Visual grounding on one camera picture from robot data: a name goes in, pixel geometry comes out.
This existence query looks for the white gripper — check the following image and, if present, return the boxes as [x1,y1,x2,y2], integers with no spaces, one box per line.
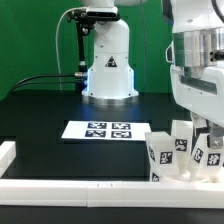
[166,44,224,149]

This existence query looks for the white round stool seat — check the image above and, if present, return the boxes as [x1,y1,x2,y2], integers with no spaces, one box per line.
[150,171,211,183]

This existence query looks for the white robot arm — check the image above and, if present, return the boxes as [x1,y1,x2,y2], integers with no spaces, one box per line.
[81,0,224,148]

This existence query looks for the white marker tag sheet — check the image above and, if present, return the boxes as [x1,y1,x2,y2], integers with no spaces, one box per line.
[61,121,151,141]

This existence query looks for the grey cable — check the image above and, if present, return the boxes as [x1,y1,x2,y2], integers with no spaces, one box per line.
[54,7,88,91]

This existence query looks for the black cables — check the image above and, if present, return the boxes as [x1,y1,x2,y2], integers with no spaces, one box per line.
[9,73,88,94]

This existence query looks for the white U-shaped frame fence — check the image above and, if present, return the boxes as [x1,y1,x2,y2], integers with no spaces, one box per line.
[0,141,224,209]

